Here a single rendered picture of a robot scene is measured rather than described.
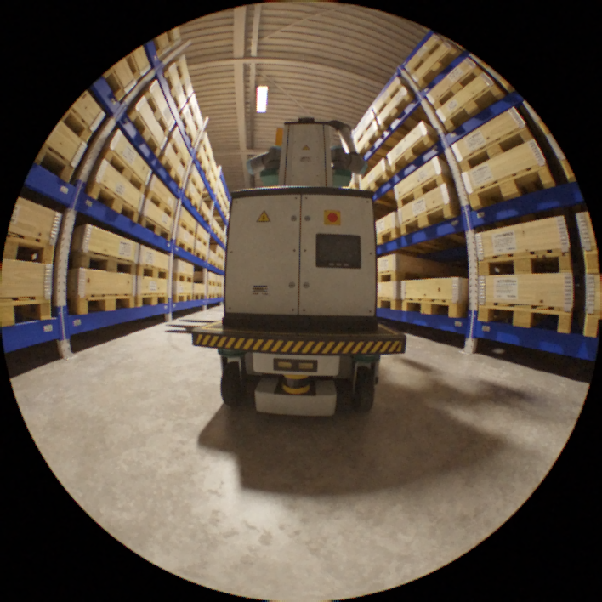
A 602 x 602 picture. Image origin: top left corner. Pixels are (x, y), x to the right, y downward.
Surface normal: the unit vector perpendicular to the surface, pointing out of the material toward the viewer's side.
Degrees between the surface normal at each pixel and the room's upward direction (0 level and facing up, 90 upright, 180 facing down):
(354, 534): 0
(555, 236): 90
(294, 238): 90
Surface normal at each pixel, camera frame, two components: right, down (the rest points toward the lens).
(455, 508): 0.02, -1.00
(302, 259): -0.04, 0.04
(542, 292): -0.98, -0.01
